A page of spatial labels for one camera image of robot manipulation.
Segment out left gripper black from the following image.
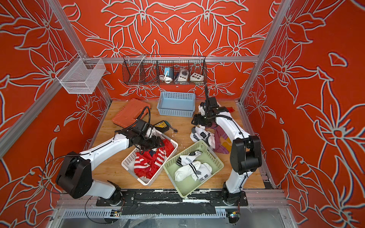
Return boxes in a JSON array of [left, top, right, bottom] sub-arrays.
[[139, 135, 165, 150]]

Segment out white grey sport sock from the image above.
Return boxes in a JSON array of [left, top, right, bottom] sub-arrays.
[[176, 151, 202, 167], [190, 126, 216, 150]]

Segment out red christmas sock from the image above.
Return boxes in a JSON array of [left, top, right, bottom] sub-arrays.
[[162, 139, 175, 157]]

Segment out red white striped sock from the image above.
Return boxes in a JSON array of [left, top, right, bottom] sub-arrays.
[[134, 148, 165, 179]]

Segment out white sock black stripes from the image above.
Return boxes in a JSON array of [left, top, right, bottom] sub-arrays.
[[175, 161, 201, 182]]

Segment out small white sock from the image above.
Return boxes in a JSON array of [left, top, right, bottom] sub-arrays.
[[191, 163, 212, 182]]

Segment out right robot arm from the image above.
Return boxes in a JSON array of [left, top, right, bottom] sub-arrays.
[[192, 112, 262, 206]]

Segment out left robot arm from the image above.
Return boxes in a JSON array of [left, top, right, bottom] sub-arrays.
[[56, 130, 164, 205]]

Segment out white perforated plastic basket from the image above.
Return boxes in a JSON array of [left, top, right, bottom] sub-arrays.
[[121, 130, 178, 186]]

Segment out blue perforated plastic basket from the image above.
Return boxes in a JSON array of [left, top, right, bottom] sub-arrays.
[[157, 91, 196, 118]]

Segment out green perforated plastic basket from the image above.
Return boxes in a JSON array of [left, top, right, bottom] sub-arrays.
[[163, 140, 224, 198]]

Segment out black case yellow label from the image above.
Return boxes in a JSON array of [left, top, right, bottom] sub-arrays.
[[154, 120, 170, 133]]

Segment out purple sock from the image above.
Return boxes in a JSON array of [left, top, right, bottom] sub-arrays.
[[212, 124, 232, 154]]

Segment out orange plastic tool case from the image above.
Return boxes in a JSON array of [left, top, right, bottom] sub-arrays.
[[112, 98, 151, 128]]

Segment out white round socket adapter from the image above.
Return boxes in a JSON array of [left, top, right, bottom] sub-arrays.
[[177, 68, 189, 82]]

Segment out blue white charger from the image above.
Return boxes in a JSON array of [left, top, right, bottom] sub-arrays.
[[163, 67, 174, 79]]

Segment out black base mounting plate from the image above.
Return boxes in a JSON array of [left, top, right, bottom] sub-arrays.
[[96, 189, 248, 218]]

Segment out ratchet wrench green handle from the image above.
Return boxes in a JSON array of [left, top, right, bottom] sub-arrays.
[[165, 121, 178, 133]]

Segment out black wire wall basket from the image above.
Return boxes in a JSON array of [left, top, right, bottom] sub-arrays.
[[122, 54, 208, 86]]

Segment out white wire mesh basket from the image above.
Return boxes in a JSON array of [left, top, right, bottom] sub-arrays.
[[55, 59, 106, 95]]

